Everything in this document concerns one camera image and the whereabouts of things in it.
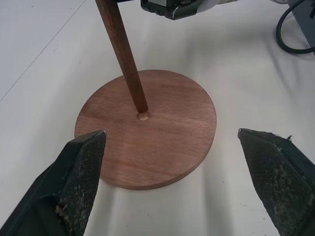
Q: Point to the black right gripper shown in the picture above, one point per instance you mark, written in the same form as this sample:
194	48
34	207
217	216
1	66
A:
163	7

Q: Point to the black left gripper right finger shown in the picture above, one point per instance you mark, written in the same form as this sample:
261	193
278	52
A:
283	182

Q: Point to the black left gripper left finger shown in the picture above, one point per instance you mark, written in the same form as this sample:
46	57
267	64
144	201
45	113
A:
61	186

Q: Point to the dark wooden pole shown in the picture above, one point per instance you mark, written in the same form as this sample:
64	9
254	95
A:
123	54

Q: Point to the round wooden base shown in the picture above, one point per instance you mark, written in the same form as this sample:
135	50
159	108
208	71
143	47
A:
157	147

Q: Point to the grey box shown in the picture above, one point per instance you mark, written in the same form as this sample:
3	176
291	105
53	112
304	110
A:
306	22

